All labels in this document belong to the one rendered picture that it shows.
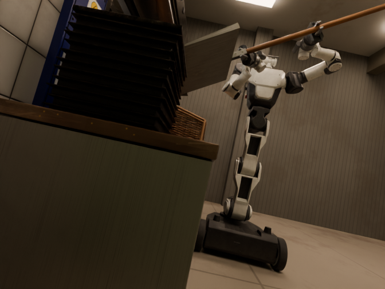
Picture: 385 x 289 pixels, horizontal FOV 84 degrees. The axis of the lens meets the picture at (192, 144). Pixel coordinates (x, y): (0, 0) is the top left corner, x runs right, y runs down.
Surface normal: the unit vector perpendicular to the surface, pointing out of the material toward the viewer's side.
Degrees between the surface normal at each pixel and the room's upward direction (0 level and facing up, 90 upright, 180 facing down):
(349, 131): 90
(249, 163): 92
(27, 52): 90
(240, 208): 92
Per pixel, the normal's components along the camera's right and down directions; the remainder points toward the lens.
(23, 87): 0.98, 0.21
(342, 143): 0.02, -0.11
